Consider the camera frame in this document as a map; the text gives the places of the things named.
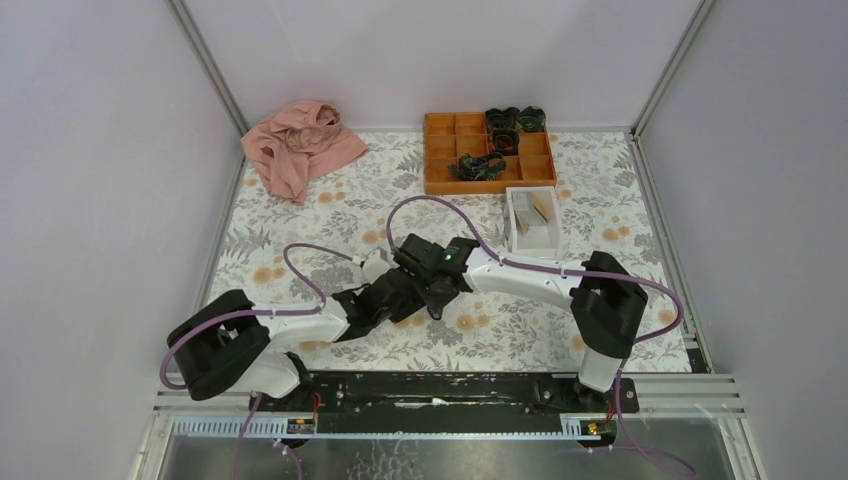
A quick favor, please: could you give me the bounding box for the white plastic card tray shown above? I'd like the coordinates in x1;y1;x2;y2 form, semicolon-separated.
503;186;563;259

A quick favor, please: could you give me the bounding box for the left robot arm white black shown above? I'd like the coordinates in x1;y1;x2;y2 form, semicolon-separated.
163;268;426;411

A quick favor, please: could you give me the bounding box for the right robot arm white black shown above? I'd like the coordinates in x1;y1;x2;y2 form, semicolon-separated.
392;234;648;412

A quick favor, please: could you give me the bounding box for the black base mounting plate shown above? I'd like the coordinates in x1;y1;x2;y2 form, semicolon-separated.
259;371;640;421

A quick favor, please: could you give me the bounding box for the floral patterned table mat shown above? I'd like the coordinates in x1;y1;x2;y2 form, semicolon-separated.
210;132;665;372

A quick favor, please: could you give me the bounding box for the orange compartment tray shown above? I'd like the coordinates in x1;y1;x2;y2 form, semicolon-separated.
423;112;558;195

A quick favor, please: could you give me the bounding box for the pink crumpled cloth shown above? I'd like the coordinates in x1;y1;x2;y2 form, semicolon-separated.
241;100;368;203

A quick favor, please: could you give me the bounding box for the tangled dark strap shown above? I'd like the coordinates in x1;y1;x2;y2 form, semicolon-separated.
447;151;510;183

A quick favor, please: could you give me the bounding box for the small dark rolled strap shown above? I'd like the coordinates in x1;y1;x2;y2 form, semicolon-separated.
491;129;522;157

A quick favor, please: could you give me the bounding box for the dark rolled strap in tray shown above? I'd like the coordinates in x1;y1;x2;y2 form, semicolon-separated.
484;106;521;134

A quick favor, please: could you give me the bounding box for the green black rolled strap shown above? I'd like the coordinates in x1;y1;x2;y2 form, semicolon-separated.
516;105;549;134

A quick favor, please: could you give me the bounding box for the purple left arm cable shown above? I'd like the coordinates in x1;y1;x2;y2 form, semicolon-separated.
158;242;359;480

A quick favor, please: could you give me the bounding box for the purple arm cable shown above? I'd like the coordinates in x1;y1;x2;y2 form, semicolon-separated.
385;194;698;480
158;242;359;480

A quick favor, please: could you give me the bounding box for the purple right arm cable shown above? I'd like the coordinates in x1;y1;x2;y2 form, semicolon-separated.
385;194;698;480

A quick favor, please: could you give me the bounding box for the slotted aluminium cable rail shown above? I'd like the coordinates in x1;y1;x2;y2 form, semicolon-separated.
172;411;612;441

